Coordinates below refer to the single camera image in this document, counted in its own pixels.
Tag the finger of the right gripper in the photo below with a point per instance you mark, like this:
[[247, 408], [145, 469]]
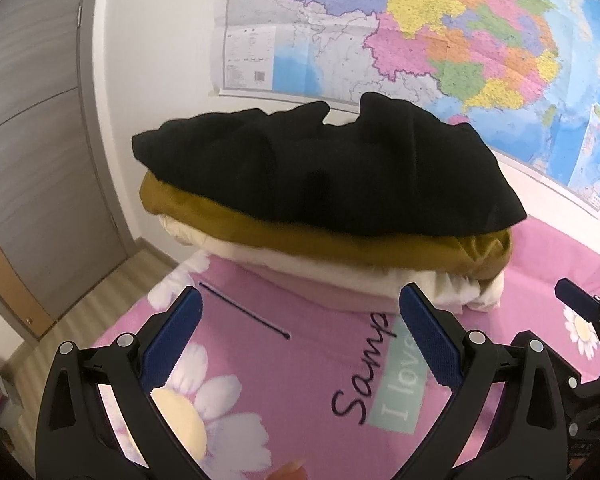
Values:
[[585, 305]]

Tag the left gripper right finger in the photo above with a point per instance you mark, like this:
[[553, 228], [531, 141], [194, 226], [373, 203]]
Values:
[[504, 418]]

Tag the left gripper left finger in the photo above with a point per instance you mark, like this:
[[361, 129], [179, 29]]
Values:
[[97, 419]]

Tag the black coat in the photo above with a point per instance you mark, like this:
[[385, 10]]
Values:
[[396, 169]]

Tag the person's left hand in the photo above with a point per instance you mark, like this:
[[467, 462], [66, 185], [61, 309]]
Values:
[[291, 471]]

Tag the mustard folded garment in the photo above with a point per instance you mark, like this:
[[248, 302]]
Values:
[[476, 256]]

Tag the cream folded garment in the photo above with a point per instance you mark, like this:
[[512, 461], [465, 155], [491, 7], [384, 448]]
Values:
[[446, 291]]

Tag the pink floral bed sheet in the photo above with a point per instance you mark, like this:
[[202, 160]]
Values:
[[271, 376]]

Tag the pink folded garment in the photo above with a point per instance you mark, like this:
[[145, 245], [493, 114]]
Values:
[[330, 294]]

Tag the grey wardrobe door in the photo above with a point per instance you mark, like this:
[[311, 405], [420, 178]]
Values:
[[61, 225]]

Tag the colourful wall map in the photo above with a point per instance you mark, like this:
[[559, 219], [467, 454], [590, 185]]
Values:
[[524, 73]]

